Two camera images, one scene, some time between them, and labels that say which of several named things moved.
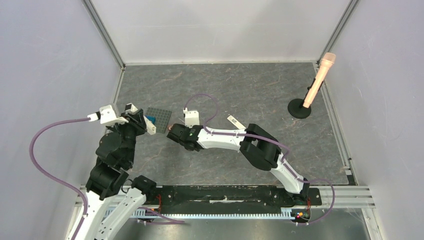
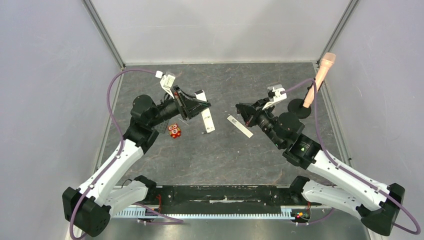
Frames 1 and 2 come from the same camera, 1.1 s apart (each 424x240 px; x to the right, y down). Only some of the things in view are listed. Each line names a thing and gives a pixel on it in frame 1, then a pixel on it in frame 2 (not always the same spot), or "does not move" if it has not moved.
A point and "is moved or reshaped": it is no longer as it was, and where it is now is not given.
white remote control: (150, 128) is moved or reshaped
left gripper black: (136, 120) to (192, 106)
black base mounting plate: (232, 196) does not move
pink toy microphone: (327, 61) does not move
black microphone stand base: (296, 109) does not move
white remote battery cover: (239, 125) does not move
